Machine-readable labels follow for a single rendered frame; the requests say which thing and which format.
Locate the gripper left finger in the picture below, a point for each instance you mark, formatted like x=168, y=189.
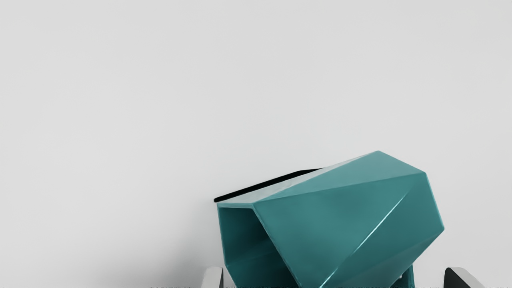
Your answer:
x=213, y=278

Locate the teal faceted mug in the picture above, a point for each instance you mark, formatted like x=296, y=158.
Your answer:
x=336, y=224

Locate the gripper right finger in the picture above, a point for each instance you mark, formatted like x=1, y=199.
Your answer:
x=460, y=279

